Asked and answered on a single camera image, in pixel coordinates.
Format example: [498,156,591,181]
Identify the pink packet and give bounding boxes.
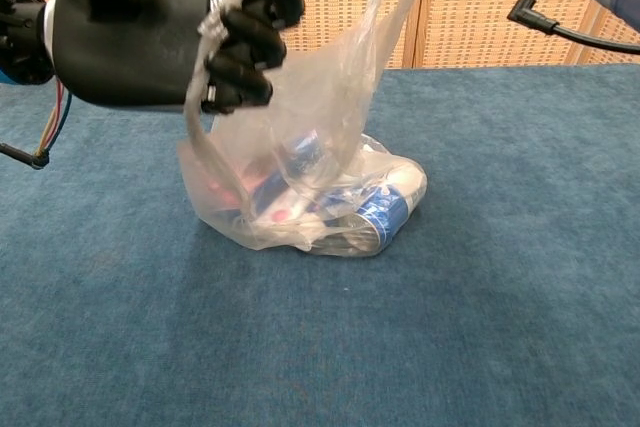
[207,171,249,206]

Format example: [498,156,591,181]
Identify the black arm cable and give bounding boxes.
[0,79,74,171]
[506,0,640,56]

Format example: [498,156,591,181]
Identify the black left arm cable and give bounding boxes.
[0,79,74,171]

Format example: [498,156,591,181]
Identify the blue carpet table mat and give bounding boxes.
[0,62,640,427]

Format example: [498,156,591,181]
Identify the blue white drink can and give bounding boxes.
[349,185,409,248]

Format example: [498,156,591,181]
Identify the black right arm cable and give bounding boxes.
[506,0,640,56]

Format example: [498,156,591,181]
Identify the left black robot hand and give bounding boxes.
[44,0,306,116]

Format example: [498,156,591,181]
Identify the clear plastic shopping bag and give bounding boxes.
[177,0,429,258]

